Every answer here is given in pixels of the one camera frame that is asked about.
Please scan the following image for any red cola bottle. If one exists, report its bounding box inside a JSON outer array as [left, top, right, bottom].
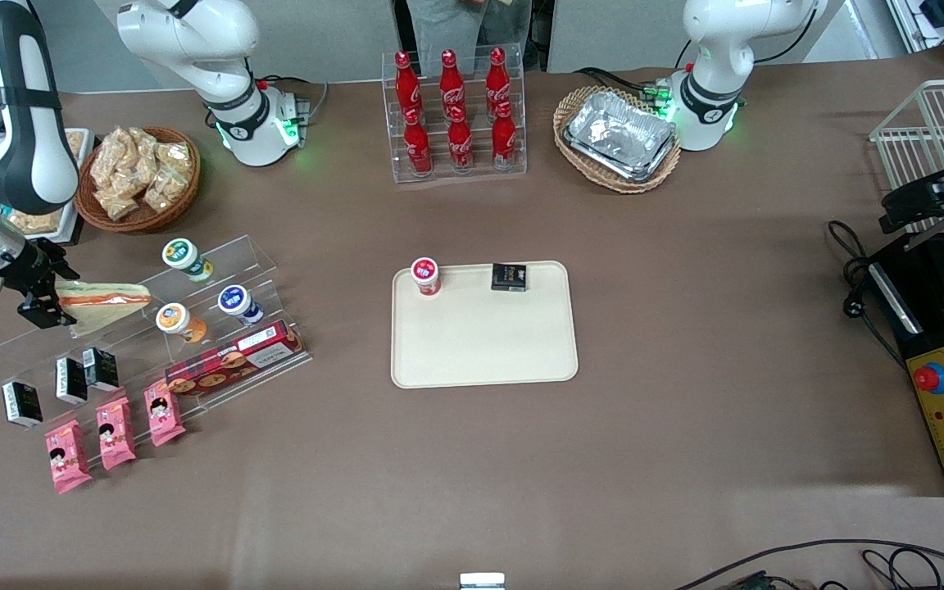
[[403, 108, 433, 175], [447, 107, 474, 171], [394, 51, 424, 116], [492, 101, 517, 169], [485, 47, 512, 107], [439, 49, 466, 111]]

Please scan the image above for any aluminium foil tray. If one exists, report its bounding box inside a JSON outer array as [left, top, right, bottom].
[[564, 90, 678, 181]]

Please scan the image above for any orange lid yogurt cup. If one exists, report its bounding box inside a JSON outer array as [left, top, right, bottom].
[[155, 302, 209, 344]]

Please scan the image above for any person in grey trousers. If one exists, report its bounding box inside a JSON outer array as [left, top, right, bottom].
[[406, 0, 535, 68]]

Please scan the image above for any triangle sandwich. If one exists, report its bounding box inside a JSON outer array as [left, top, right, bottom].
[[54, 281, 152, 337]]

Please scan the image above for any black sealing machine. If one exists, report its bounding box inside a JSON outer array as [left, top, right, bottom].
[[865, 232, 944, 497]]

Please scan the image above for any brown wicker basket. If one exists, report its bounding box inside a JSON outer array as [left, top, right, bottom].
[[75, 125, 202, 234]]

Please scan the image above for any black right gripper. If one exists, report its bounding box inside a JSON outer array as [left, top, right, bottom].
[[0, 236, 79, 330]]

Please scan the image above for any clear acrylic stepped shelf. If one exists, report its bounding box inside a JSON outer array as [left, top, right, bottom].
[[0, 235, 313, 472]]

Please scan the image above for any white rectangular snack tray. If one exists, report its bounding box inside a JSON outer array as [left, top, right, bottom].
[[0, 129, 96, 244]]

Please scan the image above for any long black cable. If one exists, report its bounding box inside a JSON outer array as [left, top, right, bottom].
[[673, 538, 944, 590]]

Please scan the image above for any red lid yogurt cup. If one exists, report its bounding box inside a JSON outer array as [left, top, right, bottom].
[[411, 257, 441, 297]]

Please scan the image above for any clear bag of snacks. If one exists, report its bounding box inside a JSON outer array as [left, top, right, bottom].
[[107, 164, 149, 197], [129, 129, 160, 169], [157, 141, 193, 177], [95, 127, 133, 177], [143, 168, 182, 212], [98, 190, 141, 220]]

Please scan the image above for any brown table cover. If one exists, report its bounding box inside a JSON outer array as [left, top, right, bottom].
[[0, 45, 944, 590]]

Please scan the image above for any white wire basket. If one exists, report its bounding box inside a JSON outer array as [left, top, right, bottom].
[[869, 78, 944, 234]]

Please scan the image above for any pink snack packet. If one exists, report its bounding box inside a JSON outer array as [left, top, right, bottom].
[[44, 420, 93, 495], [143, 379, 187, 447], [95, 397, 138, 471]]

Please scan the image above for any looped black cable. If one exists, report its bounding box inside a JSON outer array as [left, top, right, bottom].
[[861, 547, 944, 590]]

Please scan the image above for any blue lid yogurt cup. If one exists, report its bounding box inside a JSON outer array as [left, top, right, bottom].
[[218, 284, 265, 327]]

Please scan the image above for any cream plastic tray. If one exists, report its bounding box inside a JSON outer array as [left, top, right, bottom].
[[391, 261, 579, 389]]

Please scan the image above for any green lid yogurt cup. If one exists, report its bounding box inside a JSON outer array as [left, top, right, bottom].
[[162, 238, 215, 283]]

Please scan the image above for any aluminium frame rack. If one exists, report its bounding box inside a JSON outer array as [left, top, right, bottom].
[[886, 0, 944, 62]]

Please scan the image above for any red cookie box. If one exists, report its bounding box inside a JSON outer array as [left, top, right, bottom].
[[165, 320, 306, 398]]

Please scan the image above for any black power cable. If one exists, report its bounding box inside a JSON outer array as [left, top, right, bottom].
[[827, 220, 911, 370]]

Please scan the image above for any light wicker basket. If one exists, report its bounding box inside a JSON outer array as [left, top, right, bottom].
[[553, 85, 683, 194]]

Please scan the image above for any clear acrylic bottle rack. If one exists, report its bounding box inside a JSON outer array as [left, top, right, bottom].
[[380, 43, 528, 184]]

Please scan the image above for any small black white carton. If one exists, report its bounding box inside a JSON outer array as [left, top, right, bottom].
[[55, 356, 89, 406], [2, 379, 43, 429], [82, 347, 120, 393]]

